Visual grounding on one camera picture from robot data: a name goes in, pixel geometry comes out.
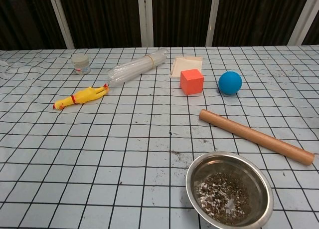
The white frame post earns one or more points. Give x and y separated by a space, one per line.
61 19
145 19
213 19
305 17

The wooden rolling pin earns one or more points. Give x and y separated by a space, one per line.
249 134

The stainless steel bowl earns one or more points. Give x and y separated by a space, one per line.
199 169

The blue ball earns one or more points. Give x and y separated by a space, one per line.
229 83

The tan rubber band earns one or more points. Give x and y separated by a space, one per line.
150 60

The shallow wooden tray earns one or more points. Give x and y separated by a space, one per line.
187 63

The yellow rubber chicken toy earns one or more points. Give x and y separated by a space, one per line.
82 95

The checkered tablecloth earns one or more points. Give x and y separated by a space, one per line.
99 151

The clear plastic tube bundle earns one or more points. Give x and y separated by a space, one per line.
132 69

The small jar with grey lid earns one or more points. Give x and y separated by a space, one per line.
80 64

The orange cube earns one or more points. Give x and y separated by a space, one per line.
192 83

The crushed brown and white bits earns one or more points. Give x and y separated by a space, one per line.
219 196

